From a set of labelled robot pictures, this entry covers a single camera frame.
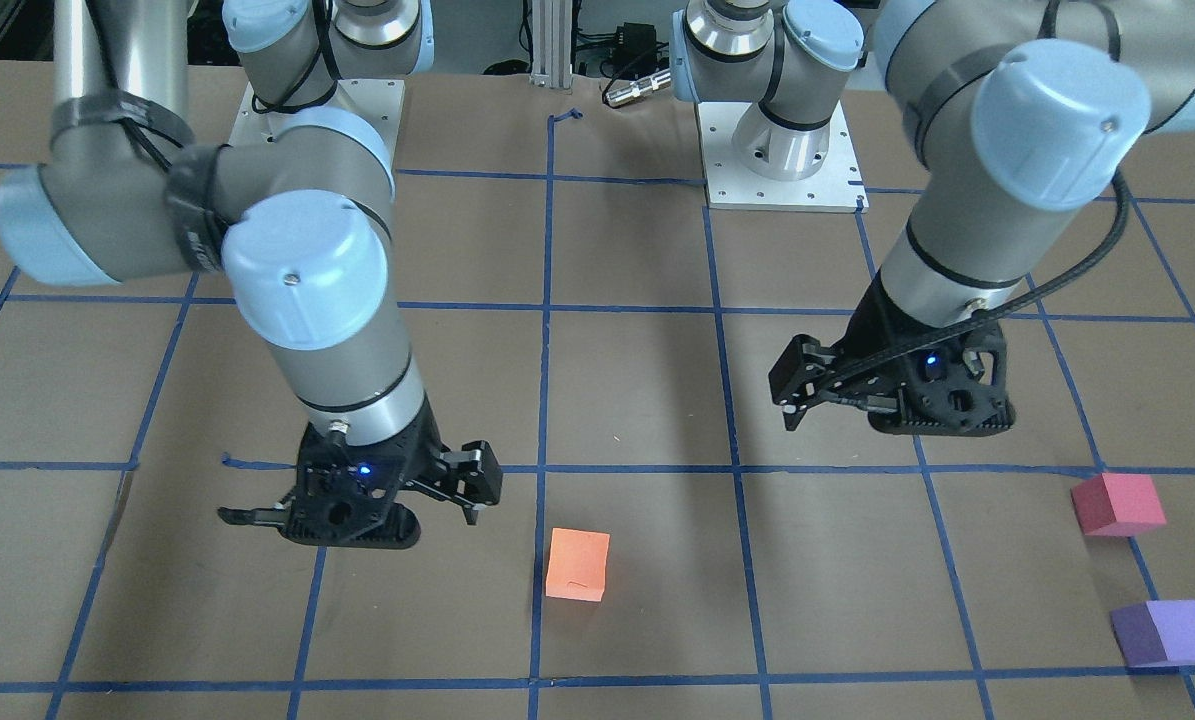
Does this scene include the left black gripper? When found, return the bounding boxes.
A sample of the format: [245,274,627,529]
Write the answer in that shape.
[770,275,943,432]

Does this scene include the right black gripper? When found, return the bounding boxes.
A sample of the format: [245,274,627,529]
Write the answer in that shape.
[217,400,504,529]

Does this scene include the orange foam cube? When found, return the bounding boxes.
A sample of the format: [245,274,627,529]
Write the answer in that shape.
[545,527,611,603]

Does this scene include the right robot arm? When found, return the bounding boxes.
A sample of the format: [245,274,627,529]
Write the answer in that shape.
[0,1,502,550]

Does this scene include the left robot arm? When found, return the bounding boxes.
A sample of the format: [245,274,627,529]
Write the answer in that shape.
[670,1,1195,437]

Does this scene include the red foam cube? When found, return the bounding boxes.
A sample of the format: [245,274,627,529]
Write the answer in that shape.
[1071,470,1168,537]

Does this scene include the purple foam cube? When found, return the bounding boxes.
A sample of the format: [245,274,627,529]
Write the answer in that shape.
[1110,599,1195,667]

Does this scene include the silver cable connector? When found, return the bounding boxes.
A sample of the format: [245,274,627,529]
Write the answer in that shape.
[601,69,673,109]

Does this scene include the aluminium frame post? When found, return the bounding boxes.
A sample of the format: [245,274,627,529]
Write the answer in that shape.
[527,0,574,94]

